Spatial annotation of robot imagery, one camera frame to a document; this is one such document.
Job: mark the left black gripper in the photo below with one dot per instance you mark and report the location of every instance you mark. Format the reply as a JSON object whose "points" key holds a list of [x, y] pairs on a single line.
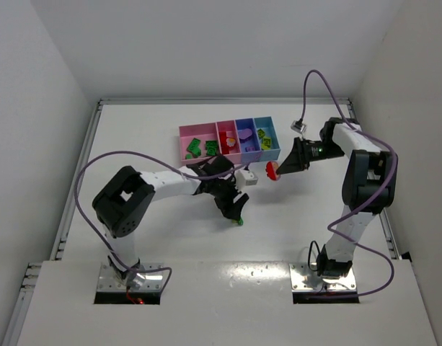
{"points": [[226, 197]]}

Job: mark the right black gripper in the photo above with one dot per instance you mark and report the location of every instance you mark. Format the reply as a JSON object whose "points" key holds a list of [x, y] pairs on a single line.
{"points": [[301, 153]]}

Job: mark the green and lime brick stack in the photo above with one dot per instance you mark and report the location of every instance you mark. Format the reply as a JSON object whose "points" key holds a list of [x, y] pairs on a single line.
{"points": [[238, 222]]}

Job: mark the red half-round printed brick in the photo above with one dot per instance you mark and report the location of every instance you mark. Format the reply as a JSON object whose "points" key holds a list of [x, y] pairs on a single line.
{"points": [[271, 170]]}

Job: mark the small lime square brick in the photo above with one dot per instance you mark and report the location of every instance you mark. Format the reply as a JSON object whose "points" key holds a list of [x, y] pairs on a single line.
{"points": [[260, 133]]}

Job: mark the purple arch lego brick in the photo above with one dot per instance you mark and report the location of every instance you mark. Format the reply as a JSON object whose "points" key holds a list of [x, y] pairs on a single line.
{"points": [[245, 134]]}

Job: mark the green square lego brick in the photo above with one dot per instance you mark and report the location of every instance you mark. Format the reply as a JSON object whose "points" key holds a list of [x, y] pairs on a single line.
{"points": [[211, 148]]}

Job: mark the thin green lego brick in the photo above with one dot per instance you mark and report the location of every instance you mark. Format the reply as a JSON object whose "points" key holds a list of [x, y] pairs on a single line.
{"points": [[194, 146]]}

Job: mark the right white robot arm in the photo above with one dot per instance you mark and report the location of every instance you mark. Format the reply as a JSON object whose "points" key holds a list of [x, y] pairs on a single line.
{"points": [[367, 189]]}

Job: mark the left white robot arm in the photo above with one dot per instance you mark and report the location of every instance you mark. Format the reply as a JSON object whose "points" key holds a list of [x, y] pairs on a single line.
{"points": [[122, 203]]}

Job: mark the light blue bin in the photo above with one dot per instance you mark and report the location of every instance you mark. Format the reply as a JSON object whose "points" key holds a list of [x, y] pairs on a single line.
{"points": [[266, 124]]}

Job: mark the purple-blue bin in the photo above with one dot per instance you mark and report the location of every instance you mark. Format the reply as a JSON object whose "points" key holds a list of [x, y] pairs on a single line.
{"points": [[248, 140]]}

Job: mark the small pink bin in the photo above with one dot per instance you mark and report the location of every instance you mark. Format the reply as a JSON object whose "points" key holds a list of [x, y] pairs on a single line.
{"points": [[231, 130]]}

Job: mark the large pink bin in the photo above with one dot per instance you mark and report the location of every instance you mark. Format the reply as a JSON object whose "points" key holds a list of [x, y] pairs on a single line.
{"points": [[199, 134]]}

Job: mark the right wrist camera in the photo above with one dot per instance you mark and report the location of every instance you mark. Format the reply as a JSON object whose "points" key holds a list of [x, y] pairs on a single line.
{"points": [[299, 127]]}

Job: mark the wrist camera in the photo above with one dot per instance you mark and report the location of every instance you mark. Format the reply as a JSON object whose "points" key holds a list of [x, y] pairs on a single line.
{"points": [[245, 178], [299, 127]]}

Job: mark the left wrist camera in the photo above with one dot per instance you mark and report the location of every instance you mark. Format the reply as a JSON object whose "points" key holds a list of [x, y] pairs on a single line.
{"points": [[245, 178]]}

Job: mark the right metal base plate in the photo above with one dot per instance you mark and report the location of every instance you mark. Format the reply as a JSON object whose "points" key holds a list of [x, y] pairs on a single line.
{"points": [[309, 288]]}

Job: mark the metal base plate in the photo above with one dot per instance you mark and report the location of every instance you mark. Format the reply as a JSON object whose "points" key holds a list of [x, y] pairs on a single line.
{"points": [[309, 288], [143, 288]]}

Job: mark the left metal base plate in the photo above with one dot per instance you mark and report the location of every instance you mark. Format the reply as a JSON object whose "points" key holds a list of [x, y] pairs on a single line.
{"points": [[143, 288]]}

